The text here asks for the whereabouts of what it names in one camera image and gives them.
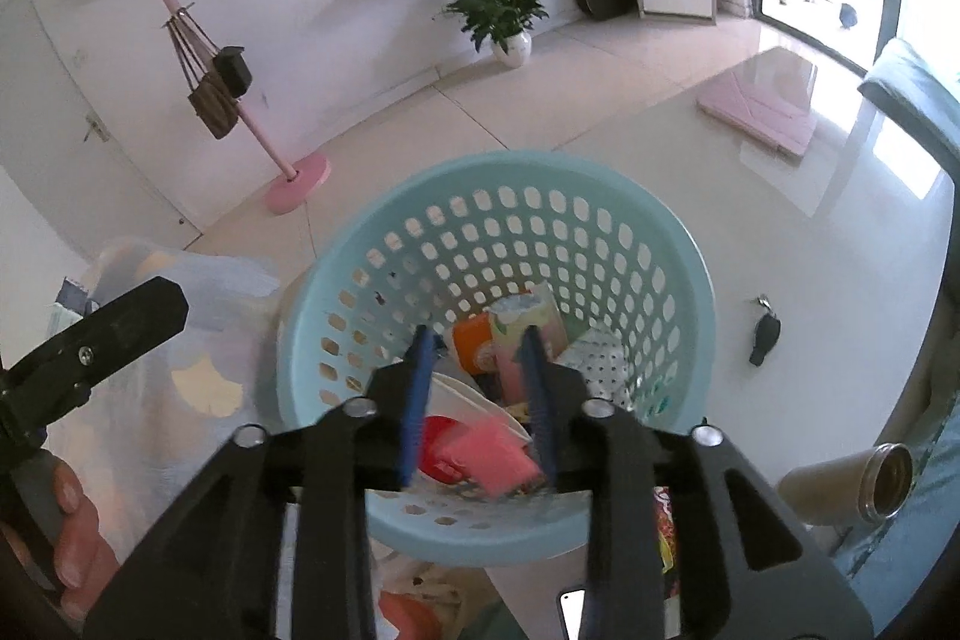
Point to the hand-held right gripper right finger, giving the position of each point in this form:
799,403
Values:
538,407

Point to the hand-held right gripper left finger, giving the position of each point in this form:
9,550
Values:
418,400

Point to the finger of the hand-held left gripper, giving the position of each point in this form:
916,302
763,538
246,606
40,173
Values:
120,325

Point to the orange paper cup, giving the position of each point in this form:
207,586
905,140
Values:
472,344

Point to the floral green pink packet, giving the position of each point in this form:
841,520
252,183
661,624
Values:
517,317

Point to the teal plastic basket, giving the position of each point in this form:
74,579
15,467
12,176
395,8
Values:
525,212

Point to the person's left hand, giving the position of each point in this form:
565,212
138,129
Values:
79,535

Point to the blue white milk carton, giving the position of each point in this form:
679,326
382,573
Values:
73,293

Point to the white door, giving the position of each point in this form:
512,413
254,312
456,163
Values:
75,183

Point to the colourful snack packet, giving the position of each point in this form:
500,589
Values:
664,527

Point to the white plastic bag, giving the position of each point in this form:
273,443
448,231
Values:
435,576

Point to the white smartphone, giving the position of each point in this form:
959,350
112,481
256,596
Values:
571,614

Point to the red plastic bag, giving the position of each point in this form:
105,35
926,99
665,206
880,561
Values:
405,619

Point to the pink coat rack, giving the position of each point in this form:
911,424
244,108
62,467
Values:
296,183

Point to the brown hanging bag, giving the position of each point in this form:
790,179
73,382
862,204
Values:
214,108

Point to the black car key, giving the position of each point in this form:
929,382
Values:
765,336

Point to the black hanging bag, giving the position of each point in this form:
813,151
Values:
232,70

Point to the pink floor mat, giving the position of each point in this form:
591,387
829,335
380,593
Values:
757,115

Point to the green potted plant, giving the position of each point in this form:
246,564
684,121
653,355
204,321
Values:
499,6

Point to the blue sofa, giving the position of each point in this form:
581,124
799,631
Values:
915,100

